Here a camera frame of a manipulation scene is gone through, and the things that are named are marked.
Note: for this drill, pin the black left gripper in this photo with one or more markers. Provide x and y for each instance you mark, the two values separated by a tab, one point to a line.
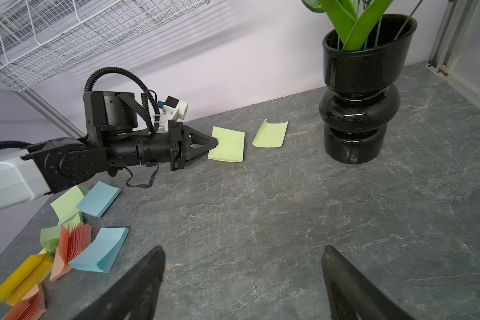
113	144

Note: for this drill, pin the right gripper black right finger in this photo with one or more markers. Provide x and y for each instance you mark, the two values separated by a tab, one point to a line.
351	295

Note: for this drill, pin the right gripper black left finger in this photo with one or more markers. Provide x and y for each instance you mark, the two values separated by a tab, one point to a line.
135	295

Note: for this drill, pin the torn green memo page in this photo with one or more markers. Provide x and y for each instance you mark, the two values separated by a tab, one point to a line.
270	135

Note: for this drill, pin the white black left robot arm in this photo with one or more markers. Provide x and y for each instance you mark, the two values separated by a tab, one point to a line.
46	168

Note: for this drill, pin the pink memo pad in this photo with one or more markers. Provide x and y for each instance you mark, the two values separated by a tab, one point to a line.
72	242

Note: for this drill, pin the light blue memo pad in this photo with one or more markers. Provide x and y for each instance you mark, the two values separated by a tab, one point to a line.
99	199

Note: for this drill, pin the yellow fanned memo pad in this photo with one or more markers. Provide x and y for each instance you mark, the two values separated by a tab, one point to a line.
30	273

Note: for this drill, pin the light green memo pad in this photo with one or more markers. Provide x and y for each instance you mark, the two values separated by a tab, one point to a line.
65	207

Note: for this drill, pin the black glossy vase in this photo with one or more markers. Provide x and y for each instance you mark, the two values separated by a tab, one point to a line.
361	97

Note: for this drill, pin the green artificial plant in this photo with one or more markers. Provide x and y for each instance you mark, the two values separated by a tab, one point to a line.
363	24

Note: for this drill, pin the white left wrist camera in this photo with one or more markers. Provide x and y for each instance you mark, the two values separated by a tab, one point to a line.
171	109

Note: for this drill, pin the white wire shelf basket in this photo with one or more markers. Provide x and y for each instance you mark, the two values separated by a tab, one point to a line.
40	39

